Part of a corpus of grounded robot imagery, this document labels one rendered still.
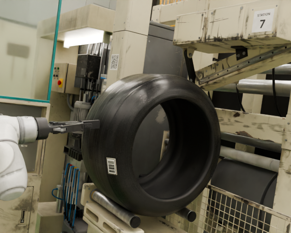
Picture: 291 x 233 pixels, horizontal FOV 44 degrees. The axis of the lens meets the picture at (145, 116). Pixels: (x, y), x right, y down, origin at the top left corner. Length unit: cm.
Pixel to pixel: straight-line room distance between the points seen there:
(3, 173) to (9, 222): 92
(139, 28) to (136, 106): 54
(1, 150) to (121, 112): 45
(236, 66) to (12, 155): 102
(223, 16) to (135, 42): 42
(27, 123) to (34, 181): 76
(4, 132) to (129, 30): 80
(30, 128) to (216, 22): 88
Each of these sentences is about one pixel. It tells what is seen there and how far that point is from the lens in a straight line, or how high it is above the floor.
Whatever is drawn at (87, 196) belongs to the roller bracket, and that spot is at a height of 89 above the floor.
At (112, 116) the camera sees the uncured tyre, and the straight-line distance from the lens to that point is 129.
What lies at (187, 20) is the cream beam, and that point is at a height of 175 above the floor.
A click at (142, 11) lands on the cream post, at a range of 174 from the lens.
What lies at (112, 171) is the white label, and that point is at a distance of 129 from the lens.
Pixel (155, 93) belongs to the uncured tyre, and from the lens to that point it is 132.
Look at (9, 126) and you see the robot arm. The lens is 118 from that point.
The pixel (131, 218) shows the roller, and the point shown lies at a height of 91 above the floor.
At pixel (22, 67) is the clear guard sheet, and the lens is 186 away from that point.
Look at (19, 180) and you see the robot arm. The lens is 106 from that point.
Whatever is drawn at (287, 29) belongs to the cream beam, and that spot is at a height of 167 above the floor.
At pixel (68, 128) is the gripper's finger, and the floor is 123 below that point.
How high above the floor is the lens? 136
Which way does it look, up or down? 3 degrees down
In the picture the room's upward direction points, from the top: 8 degrees clockwise
